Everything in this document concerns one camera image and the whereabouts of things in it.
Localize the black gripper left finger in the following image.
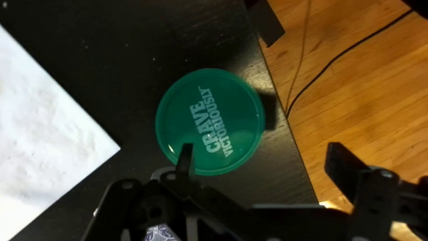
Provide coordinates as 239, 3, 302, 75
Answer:
82, 142, 251, 241

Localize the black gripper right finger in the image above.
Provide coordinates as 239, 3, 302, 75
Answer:
325, 141, 428, 241

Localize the green plastic jar lid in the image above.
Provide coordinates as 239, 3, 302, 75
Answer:
154, 67, 266, 178

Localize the white napkin with cereal pieces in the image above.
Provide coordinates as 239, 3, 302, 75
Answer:
0, 24, 123, 241

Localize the black tripod stand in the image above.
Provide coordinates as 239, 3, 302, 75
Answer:
243, 0, 286, 47

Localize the thin black floor cable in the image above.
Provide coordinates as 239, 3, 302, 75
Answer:
285, 10, 416, 120

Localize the thin yellow floor cable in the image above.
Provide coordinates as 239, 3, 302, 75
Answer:
284, 0, 313, 109

